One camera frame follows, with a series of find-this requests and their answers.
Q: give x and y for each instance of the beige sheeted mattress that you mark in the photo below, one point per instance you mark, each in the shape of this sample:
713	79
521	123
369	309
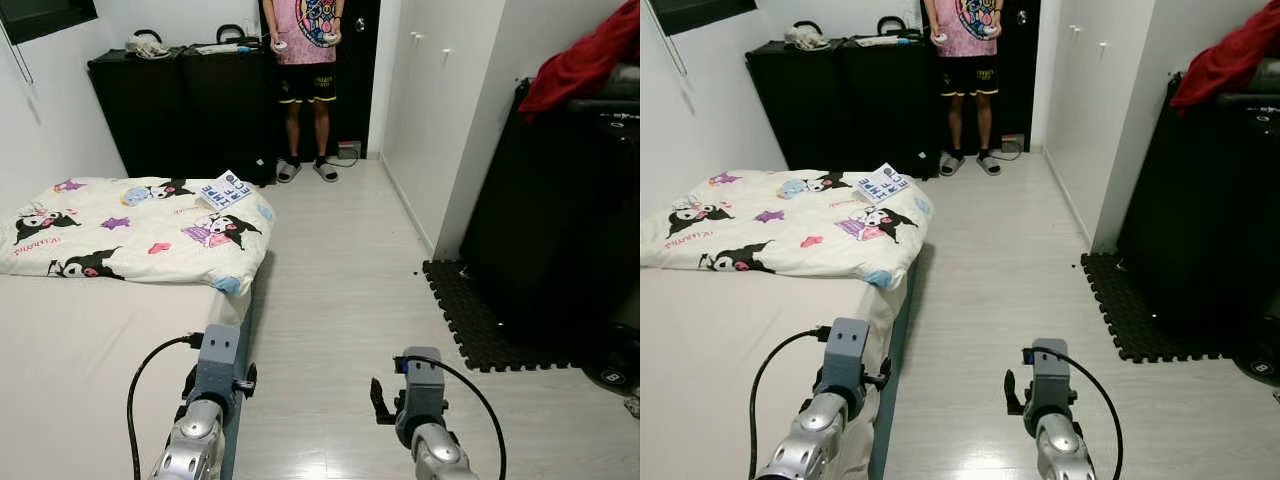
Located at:
730	370
80	370

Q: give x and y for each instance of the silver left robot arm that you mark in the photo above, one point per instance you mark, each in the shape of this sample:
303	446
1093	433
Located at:
815	440
190	440

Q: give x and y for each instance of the grey floor adapter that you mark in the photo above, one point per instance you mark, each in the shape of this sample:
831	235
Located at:
349	150
1012	144

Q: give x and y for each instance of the cream cartoon print blanket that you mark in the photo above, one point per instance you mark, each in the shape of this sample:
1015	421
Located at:
790	225
130	230

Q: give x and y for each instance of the person in pink shirt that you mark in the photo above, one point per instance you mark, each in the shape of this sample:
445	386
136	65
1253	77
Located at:
305	60
965	55

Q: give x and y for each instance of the black foam floor mat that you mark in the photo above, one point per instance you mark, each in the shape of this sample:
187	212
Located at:
1135	310
480	320

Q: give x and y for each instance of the black covered equipment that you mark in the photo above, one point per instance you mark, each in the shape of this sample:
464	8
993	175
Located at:
1210	220
560	230

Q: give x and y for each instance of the dark window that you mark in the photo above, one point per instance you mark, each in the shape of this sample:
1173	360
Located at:
700	12
45	15

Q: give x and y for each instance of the white blind wand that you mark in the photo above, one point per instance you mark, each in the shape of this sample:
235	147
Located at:
673	52
18	55

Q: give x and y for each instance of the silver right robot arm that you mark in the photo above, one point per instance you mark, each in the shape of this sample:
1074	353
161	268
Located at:
1060	450
440	455

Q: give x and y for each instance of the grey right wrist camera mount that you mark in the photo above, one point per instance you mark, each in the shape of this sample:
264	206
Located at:
424	385
1050	375

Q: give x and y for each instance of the white blue-lettered book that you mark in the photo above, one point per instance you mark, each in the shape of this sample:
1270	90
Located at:
226	190
884	183

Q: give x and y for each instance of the black knobbed door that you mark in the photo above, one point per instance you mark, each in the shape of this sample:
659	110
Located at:
358	70
1020	70

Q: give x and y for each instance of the white blue flat item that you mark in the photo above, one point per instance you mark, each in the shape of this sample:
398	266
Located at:
222	48
885	40

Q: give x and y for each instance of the white built-in closet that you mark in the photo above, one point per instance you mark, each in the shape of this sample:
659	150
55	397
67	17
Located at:
1100	110
440	120

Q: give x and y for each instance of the black wardrobe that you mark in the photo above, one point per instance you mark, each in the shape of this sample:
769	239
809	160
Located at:
840	105
180	110

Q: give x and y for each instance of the red cloth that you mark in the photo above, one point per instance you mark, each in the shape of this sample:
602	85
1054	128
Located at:
1235	55
590	60

